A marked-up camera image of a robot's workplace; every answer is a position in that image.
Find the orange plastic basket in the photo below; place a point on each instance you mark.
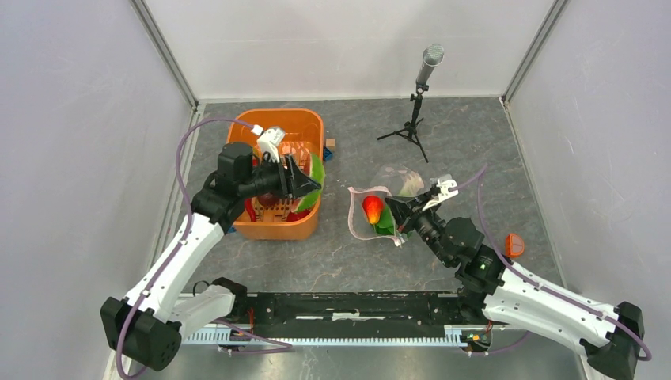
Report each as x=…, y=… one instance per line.
x=304, y=135

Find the red toy strawberry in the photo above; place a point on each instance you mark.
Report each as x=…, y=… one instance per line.
x=373, y=207

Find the red toy chili pepper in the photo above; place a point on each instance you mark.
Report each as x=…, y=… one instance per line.
x=250, y=210

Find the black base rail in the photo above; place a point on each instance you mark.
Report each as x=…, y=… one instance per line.
x=338, y=315

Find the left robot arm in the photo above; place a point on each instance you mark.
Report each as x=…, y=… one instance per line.
x=148, y=324

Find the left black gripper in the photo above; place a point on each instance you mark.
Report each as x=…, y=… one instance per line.
x=293, y=182

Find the dark purple toy plum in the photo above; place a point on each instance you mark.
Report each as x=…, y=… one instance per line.
x=268, y=200

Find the green toy bok choy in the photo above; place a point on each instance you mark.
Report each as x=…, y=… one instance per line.
x=404, y=188

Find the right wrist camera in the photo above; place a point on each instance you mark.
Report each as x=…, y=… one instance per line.
x=442, y=188

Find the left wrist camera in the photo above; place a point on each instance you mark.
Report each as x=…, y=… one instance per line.
x=269, y=142

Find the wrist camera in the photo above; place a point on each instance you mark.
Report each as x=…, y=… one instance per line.
x=442, y=188
x=269, y=142

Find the black tripod stand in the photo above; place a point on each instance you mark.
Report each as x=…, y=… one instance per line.
x=409, y=131

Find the blue toy brick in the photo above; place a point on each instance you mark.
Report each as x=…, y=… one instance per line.
x=327, y=154

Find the red toy tomato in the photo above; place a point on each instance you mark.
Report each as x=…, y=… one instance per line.
x=297, y=216

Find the clear polka dot zip bag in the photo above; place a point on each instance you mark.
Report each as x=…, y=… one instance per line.
x=356, y=219

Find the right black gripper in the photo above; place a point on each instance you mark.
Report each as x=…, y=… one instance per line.
x=401, y=210

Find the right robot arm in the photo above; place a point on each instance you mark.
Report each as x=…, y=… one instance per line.
x=499, y=290

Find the silver microphone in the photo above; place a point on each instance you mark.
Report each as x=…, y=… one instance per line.
x=432, y=57

